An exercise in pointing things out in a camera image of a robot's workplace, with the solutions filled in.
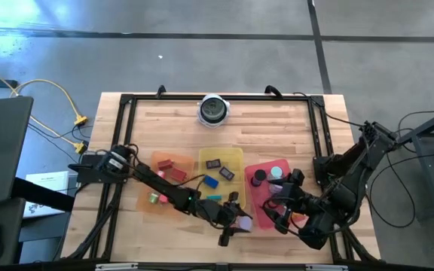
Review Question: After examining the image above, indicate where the pink-red translucent plastic bin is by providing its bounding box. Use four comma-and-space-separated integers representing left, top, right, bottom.
243, 158, 309, 230

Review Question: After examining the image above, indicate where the round white black-rimmed container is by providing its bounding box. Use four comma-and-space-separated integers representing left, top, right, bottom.
197, 93, 231, 128

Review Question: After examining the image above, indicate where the orange translucent plastic bin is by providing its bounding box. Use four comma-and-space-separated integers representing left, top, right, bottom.
136, 151, 195, 216

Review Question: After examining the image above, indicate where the black-capped purple hourglass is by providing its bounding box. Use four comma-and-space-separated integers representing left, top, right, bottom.
249, 169, 267, 188

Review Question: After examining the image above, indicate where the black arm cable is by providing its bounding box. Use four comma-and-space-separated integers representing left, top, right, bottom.
179, 174, 206, 189

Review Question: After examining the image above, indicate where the dark purple square box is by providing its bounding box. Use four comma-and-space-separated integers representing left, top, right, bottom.
219, 166, 236, 181

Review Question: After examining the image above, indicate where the long black floor cable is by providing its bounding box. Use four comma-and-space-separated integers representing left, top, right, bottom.
293, 91, 365, 127

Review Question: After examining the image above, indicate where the black metal table frame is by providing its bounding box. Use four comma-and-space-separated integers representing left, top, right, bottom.
60, 92, 382, 264

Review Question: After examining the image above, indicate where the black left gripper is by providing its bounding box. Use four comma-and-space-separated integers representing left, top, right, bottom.
197, 190, 254, 248

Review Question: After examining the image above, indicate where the black desk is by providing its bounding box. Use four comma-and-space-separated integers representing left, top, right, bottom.
0, 197, 28, 266

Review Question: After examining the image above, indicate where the yellow translucent plastic bin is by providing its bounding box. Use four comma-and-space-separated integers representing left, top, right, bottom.
197, 147, 246, 210

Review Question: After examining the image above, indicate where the looped black floor cable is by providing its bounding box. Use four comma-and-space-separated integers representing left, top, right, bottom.
369, 150, 417, 228

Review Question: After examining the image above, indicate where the blue rectangular box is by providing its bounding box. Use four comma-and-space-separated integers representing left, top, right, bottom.
203, 175, 220, 189

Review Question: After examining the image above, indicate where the white paper booklet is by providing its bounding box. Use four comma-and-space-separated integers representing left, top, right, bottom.
23, 170, 71, 219

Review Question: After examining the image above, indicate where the silver metal bracket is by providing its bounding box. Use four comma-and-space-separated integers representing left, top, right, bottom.
95, 263, 139, 271
305, 263, 349, 271

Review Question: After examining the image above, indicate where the thin black cable bundle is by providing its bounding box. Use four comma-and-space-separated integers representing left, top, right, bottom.
27, 122, 102, 151

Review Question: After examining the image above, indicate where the teal hourglass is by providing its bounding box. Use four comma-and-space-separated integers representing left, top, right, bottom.
266, 166, 286, 181

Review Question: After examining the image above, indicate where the yellow extension cable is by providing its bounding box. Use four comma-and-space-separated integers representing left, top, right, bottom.
10, 78, 90, 127
0, 61, 87, 154

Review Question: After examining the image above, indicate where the black desk bar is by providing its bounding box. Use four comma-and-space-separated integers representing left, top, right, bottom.
11, 176, 75, 213

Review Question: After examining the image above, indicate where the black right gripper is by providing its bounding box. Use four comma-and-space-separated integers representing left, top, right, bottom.
264, 168, 309, 236

